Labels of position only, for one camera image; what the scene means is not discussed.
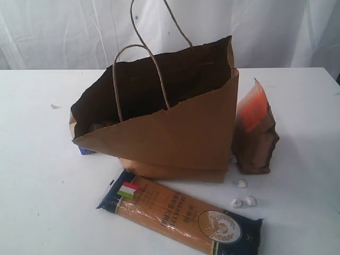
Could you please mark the small grey table scrap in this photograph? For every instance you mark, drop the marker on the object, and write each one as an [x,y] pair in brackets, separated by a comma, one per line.
[55,106]

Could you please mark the small brown coffee pouch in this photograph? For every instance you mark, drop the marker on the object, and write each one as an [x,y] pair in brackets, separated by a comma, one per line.
[254,137]

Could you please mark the large brown paper bag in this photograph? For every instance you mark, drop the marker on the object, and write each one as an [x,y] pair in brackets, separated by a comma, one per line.
[168,116]

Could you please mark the small milk carton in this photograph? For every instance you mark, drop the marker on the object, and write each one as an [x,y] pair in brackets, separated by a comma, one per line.
[84,151]

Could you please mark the spaghetti packet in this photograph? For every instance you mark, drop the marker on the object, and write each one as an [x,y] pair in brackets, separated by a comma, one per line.
[195,223]

